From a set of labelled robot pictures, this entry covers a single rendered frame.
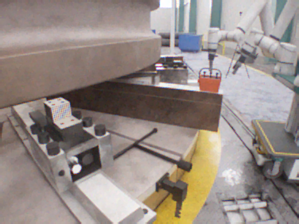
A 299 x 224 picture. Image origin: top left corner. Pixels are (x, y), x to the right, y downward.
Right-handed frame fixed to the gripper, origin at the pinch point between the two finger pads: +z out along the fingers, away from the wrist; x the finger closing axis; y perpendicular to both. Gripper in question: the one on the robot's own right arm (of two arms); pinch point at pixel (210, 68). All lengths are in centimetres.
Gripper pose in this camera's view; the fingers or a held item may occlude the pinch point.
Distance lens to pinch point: 176.8
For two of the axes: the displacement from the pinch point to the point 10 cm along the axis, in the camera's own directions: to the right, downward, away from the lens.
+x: 3.7, -3.6, 8.5
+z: 0.0, 9.2, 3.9
